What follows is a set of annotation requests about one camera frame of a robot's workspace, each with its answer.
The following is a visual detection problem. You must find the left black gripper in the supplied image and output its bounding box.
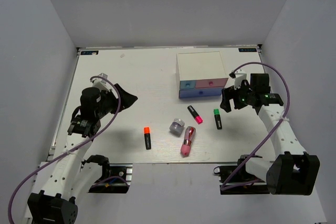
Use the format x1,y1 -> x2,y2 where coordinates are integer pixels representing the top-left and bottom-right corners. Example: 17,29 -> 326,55
96,83 -> 138,119

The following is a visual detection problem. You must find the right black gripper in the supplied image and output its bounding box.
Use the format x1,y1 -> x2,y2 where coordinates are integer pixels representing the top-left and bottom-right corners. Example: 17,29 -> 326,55
220,80 -> 255,113

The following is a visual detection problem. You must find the pink drawer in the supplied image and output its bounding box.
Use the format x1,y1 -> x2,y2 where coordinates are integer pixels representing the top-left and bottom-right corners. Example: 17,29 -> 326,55
195,78 -> 228,89

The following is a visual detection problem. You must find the wide blue bottom drawer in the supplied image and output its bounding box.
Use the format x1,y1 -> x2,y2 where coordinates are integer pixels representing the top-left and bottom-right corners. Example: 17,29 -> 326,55
178,87 -> 223,99

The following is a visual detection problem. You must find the white drawer organizer box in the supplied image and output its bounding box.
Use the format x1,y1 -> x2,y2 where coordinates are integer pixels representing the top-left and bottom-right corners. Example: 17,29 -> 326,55
176,51 -> 228,94

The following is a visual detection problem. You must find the small light blue drawer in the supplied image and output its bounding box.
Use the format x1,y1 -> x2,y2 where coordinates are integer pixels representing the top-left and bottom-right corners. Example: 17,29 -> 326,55
180,80 -> 196,90

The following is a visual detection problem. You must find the clear jar of paperclips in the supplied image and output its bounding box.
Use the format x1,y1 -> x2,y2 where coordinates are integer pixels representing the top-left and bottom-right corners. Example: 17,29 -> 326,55
169,118 -> 185,136

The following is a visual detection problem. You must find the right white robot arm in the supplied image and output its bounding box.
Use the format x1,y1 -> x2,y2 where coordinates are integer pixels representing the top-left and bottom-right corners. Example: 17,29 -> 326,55
220,71 -> 320,196

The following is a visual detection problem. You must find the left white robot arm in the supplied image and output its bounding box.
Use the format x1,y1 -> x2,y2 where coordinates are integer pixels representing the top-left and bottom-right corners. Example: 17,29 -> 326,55
27,84 -> 138,223

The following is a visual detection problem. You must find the green cap highlighter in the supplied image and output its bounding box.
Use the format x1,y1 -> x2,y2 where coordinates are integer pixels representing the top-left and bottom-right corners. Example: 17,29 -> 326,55
213,109 -> 223,130

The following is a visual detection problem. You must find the pink cap highlighter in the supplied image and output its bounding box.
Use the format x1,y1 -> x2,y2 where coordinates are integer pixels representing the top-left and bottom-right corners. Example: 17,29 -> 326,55
187,105 -> 203,124

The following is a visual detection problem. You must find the orange cap highlighter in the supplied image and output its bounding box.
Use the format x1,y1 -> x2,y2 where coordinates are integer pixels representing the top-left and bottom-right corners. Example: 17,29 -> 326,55
143,127 -> 151,150

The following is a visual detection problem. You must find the left corner label sticker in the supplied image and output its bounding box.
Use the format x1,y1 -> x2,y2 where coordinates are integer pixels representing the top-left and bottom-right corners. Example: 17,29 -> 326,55
80,50 -> 99,55

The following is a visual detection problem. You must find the corner label sticker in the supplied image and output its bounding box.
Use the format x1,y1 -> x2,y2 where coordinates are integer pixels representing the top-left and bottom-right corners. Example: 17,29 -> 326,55
80,50 -> 99,55
238,48 -> 257,52

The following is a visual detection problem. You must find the right corner label sticker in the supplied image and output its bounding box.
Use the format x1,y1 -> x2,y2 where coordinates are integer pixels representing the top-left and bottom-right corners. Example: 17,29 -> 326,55
238,48 -> 257,52

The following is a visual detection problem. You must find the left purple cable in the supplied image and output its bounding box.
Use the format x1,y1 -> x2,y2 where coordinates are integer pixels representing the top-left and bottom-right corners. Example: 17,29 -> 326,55
7,76 -> 130,224

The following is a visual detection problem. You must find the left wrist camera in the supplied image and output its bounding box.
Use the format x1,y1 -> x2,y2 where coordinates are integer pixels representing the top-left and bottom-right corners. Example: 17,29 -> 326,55
91,73 -> 111,93

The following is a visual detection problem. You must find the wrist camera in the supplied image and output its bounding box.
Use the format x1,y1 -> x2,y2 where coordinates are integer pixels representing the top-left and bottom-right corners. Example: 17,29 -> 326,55
229,69 -> 247,90
91,73 -> 111,93

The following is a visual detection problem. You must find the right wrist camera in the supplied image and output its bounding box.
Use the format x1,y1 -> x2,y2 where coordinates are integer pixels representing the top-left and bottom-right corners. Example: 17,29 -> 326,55
229,69 -> 247,90

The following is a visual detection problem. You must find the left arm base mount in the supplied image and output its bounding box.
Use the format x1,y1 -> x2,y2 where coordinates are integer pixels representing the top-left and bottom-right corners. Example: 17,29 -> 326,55
89,164 -> 133,194

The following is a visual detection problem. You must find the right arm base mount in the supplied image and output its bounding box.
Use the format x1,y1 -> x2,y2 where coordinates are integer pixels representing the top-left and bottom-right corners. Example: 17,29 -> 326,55
213,163 -> 270,195

